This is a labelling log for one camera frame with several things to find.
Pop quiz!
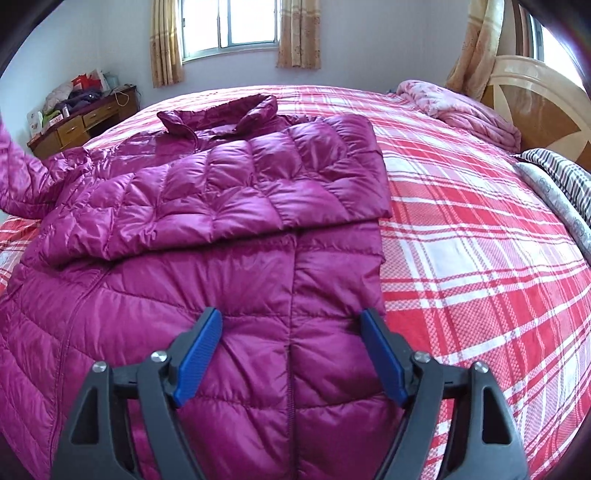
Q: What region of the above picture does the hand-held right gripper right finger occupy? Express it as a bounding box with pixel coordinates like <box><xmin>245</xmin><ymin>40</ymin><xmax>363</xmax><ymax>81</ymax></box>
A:
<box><xmin>360</xmin><ymin>308</ymin><xmax>531</xmax><ymax>480</ymax></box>

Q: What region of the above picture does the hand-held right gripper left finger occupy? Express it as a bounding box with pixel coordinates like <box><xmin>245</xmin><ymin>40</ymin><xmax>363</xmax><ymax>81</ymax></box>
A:
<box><xmin>50</xmin><ymin>306</ymin><xmax>223</xmax><ymax>480</ymax></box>

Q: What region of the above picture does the magenta quilted down jacket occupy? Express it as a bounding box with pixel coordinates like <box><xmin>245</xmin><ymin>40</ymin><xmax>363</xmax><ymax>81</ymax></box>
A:
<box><xmin>0</xmin><ymin>95</ymin><xmax>393</xmax><ymax>480</ymax></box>

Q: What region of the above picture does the dark clothes pile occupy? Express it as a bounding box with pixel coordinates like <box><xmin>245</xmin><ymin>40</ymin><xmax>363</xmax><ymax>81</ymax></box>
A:
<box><xmin>54</xmin><ymin>90</ymin><xmax>105</xmax><ymax>116</ymax></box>

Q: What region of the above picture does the bed with red plaid sheet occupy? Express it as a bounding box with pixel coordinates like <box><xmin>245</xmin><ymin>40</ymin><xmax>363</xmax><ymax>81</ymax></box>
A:
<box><xmin>0</xmin><ymin>84</ymin><xmax>591</xmax><ymax>480</ymax></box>

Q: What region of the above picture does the pink floral pillow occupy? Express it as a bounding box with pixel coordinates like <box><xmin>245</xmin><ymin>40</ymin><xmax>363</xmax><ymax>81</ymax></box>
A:
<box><xmin>396</xmin><ymin>79</ymin><xmax>522</xmax><ymax>153</ymax></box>

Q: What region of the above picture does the brown wooden desk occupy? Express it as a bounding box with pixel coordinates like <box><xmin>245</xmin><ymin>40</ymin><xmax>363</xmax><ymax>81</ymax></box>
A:
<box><xmin>27</xmin><ymin>84</ymin><xmax>140</xmax><ymax>161</ymax></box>

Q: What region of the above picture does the red and white bag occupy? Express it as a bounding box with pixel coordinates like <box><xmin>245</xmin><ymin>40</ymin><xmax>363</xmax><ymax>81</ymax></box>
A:
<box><xmin>69</xmin><ymin>68</ymin><xmax>110</xmax><ymax>95</ymax></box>

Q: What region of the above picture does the cream wooden headboard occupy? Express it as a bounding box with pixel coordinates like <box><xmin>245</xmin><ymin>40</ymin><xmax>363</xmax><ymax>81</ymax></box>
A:
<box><xmin>480</xmin><ymin>55</ymin><xmax>591</xmax><ymax>160</ymax></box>

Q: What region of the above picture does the beige patterned curtain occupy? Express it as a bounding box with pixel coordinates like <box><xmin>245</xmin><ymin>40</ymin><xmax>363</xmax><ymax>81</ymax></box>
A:
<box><xmin>445</xmin><ymin>0</ymin><xmax>506</xmax><ymax>100</ymax></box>
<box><xmin>148</xmin><ymin>0</ymin><xmax>186</xmax><ymax>88</ymax></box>
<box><xmin>276</xmin><ymin>0</ymin><xmax>322</xmax><ymax>71</ymax></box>

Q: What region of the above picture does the sliding glass window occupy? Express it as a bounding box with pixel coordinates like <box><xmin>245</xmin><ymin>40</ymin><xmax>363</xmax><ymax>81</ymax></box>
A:
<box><xmin>179</xmin><ymin>0</ymin><xmax>282</xmax><ymax>63</ymax></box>

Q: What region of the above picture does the window beside headboard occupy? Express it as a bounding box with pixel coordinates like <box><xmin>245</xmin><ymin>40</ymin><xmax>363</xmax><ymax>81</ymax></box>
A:
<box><xmin>510</xmin><ymin>0</ymin><xmax>585</xmax><ymax>79</ymax></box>

